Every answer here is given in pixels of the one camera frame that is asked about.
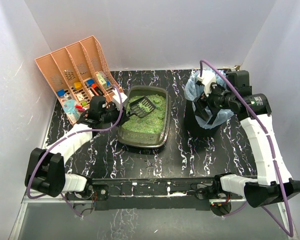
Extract dark green litter box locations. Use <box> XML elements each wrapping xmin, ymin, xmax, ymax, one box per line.
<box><xmin>117</xmin><ymin>85</ymin><xmax>171</xmax><ymax>149</ymax></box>

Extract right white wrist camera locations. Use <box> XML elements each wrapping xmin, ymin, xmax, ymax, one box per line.
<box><xmin>196</xmin><ymin>70</ymin><xmax>217</xmax><ymax>97</ymax></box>

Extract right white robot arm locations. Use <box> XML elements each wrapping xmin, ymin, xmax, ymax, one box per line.
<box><xmin>193</xmin><ymin>70</ymin><xmax>300</xmax><ymax>208</ymax></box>

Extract black slotted litter scoop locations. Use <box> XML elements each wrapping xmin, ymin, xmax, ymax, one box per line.
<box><xmin>125</xmin><ymin>96</ymin><xmax>156</xmax><ymax>119</ymax></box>

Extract orange black highlighter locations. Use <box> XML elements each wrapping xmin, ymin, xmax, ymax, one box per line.
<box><xmin>91</xmin><ymin>83</ymin><xmax>104</xmax><ymax>96</ymax></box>

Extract yellow pencil sharpener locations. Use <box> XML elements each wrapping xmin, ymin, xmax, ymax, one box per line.
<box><xmin>73</xmin><ymin>81</ymin><xmax>82</xmax><ymax>91</ymax></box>

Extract black trash bin blue bag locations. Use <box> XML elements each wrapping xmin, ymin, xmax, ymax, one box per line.
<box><xmin>183</xmin><ymin>70</ymin><xmax>234</xmax><ymax>138</ymax></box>

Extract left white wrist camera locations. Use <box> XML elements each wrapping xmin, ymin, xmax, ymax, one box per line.
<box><xmin>112</xmin><ymin>92</ymin><xmax>128</xmax><ymax>111</ymax></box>

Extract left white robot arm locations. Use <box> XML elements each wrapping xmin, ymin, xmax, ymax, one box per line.
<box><xmin>25</xmin><ymin>93</ymin><xmax>128</xmax><ymax>199</ymax></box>

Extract peach plastic file organizer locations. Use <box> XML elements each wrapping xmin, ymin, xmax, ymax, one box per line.
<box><xmin>34</xmin><ymin>35</ymin><xmax>125</xmax><ymax>126</ymax></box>

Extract light blue correction tape pack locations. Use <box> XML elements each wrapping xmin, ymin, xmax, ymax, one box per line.
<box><xmin>63</xmin><ymin>100</ymin><xmax>80</xmax><ymax>124</ymax></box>

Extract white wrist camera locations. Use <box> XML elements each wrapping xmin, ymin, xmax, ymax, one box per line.
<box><xmin>112</xmin><ymin>92</ymin><xmax>128</xmax><ymax>111</ymax></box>
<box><xmin>196</xmin><ymin>70</ymin><xmax>217</xmax><ymax>97</ymax></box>

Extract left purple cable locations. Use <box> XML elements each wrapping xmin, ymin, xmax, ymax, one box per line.
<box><xmin>26</xmin><ymin>86</ymin><xmax>126</xmax><ymax>219</ymax></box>

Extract green white eraser pack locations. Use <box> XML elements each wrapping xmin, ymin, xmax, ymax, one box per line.
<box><xmin>96</xmin><ymin>72</ymin><xmax>111</xmax><ymax>89</ymax></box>

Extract green litter clumps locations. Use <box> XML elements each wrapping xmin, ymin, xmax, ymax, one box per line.
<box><xmin>137</xmin><ymin>102</ymin><xmax>153</xmax><ymax>113</ymax></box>

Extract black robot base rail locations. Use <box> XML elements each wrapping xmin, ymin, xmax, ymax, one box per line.
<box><xmin>62</xmin><ymin>176</ymin><xmax>243</xmax><ymax>213</ymax></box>

